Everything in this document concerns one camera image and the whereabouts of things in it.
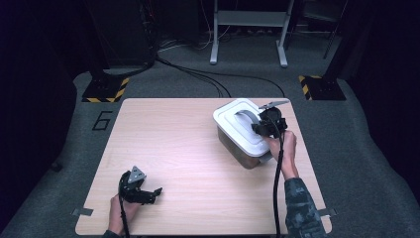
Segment left hand-held gripper cable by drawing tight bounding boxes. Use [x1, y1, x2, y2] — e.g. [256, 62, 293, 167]
[118, 172, 133, 238]

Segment hazard-striped base plate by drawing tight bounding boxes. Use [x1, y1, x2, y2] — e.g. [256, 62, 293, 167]
[298, 74, 348, 101]
[81, 76, 131, 103]

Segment black floor cable bundle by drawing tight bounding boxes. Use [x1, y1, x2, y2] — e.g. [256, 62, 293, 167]
[155, 56, 232, 99]

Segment person's right hand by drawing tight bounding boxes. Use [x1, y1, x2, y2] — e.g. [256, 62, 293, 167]
[264, 130, 300, 181]

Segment hand-held gripper cable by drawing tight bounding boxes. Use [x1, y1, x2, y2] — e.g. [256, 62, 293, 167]
[118, 172, 133, 238]
[268, 115, 286, 238]

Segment grey tape tab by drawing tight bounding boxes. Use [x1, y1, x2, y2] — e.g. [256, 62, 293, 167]
[71, 207, 94, 217]
[319, 207, 338, 218]

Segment thick black floor cable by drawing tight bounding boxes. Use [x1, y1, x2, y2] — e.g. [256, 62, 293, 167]
[102, 33, 159, 78]

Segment person's left hand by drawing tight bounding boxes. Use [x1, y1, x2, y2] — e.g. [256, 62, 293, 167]
[108, 193, 142, 235]

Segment black equipment rack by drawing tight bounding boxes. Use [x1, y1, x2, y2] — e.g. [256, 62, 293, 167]
[87, 0, 157, 67]

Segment thin black floor cable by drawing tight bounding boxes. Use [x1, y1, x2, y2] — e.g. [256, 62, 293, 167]
[211, 72, 286, 98]

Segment brown translucent storage box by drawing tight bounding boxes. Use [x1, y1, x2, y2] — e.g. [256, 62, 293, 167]
[216, 127, 275, 171]

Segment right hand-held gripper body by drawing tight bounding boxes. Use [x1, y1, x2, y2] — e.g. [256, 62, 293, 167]
[258, 98, 290, 138]

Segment dark metal stand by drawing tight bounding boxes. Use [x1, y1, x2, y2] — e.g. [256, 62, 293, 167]
[296, 0, 348, 60]

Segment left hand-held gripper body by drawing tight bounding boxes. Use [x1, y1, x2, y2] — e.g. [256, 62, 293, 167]
[118, 166, 157, 206]

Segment white metal stand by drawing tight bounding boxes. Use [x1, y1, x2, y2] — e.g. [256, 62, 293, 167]
[209, 0, 296, 68]

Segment white lid with grey handle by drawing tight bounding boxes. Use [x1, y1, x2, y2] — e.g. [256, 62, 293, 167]
[212, 97, 281, 158]

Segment right hand-held gripper cable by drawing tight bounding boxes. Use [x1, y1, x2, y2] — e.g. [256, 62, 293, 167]
[268, 115, 286, 238]

